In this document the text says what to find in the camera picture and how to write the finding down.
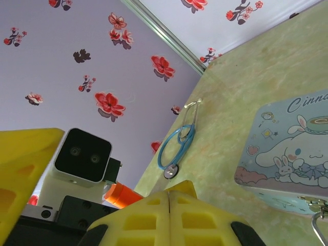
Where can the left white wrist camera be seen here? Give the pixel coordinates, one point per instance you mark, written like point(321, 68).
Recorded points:
point(82, 156)

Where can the blue stethoscope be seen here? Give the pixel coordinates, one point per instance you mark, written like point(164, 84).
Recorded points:
point(170, 172)

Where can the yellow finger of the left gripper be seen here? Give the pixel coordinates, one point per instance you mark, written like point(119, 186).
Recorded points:
point(20, 166)

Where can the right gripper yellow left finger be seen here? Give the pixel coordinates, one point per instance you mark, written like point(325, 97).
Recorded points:
point(138, 225)

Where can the light blue cartoon tin box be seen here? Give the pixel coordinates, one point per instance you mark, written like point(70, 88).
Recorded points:
point(282, 143)

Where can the orange plastic cup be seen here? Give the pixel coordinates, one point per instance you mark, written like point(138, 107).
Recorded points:
point(123, 194)

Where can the aluminium frame post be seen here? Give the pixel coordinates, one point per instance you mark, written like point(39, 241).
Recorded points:
point(164, 33)

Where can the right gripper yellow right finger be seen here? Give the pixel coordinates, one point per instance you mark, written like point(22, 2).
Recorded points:
point(200, 225)

